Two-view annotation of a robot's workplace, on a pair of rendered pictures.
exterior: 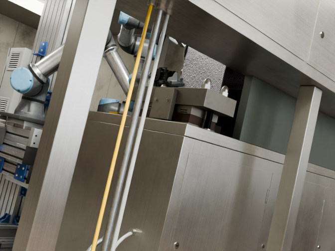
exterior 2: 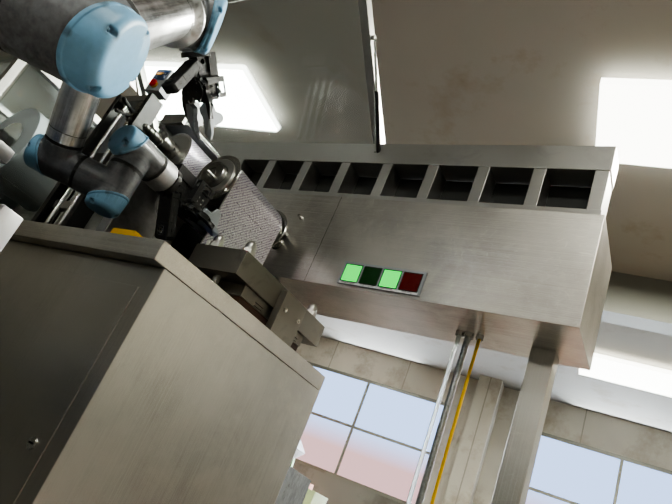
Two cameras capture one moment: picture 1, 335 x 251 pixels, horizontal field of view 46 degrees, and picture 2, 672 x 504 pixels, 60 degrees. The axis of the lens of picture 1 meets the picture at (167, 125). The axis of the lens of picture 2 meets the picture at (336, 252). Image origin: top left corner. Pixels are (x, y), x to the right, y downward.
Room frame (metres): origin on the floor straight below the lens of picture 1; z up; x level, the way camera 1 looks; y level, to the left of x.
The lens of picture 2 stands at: (1.62, 1.40, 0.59)
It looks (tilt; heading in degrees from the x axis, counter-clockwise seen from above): 23 degrees up; 258
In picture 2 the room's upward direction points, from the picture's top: 23 degrees clockwise
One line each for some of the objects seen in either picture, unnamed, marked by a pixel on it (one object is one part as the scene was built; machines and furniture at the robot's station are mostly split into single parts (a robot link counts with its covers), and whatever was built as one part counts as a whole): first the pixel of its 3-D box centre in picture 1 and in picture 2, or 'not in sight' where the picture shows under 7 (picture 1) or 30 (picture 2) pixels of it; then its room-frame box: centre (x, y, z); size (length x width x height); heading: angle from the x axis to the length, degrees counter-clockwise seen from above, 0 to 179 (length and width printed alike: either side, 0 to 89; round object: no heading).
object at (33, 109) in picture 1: (31, 108); not in sight; (2.02, 0.71, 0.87); 0.15 x 0.15 x 0.10
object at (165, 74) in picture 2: not in sight; (160, 83); (2.04, -0.48, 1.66); 0.07 x 0.07 x 0.10; 49
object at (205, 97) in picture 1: (180, 100); (260, 298); (1.45, -0.03, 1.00); 0.40 x 0.16 x 0.06; 42
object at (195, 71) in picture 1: (200, 80); (237, 247); (1.56, -0.09, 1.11); 0.23 x 0.01 x 0.18; 42
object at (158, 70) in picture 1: (162, 78); (183, 193); (1.74, 0.07, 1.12); 0.12 x 0.08 x 0.09; 42
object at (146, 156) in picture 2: (140, 80); (136, 153); (1.86, 0.18, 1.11); 0.11 x 0.08 x 0.09; 42
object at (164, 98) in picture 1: (162, 103); (286, 319); (1.38, 0.03, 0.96); 0.10 x 0.03 x 0.11; 42
